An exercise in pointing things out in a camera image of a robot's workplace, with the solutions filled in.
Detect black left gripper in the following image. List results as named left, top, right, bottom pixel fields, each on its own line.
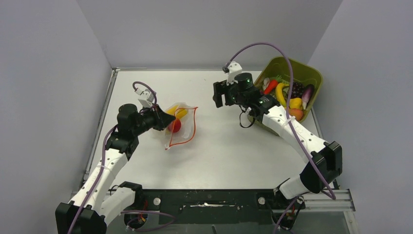
left=132, top=103, right=176, bottom=136

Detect red apple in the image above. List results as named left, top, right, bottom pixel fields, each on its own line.
left=168, top=118, right=182, bottom=133

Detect yellow banana bunch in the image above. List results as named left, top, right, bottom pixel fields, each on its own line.
left=166, top=104, right=188, bottom=119

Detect clear zip top bag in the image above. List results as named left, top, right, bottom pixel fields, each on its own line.
left=155, top=102, right=198, bottom=150

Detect small yellow banana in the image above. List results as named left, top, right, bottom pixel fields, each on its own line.
left=275, top=83, right=289, bottom=107

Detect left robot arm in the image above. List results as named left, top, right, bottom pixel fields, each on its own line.
left=55, top=104, right=176, bottom=234

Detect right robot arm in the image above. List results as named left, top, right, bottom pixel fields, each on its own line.
left=213, top=73, right=342, bottom=208

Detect orange carrot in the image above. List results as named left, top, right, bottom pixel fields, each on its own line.
left=263, top=79, right=279, bottom=94

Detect dark purple grapes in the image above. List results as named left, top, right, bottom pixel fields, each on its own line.
left=291, top=82, right=304, bottom=99

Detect peach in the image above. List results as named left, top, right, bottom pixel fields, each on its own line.
left=289, top=108, right=304, bottom=121

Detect green plastic bin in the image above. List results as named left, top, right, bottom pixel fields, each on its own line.
left=254, top=57, right=323, bottom=124

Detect purple eggplant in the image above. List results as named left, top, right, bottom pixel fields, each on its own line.
left=301, top=84, right=315, bottom=110

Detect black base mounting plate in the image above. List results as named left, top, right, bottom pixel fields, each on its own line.
left=121, top=182, right=305, bottom=230

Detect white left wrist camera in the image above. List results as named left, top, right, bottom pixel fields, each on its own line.
left=135, top=88, right=156, bottom=108

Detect aluminium frame rail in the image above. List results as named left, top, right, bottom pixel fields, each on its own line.
left=303, top=189, right=356, bottom=213

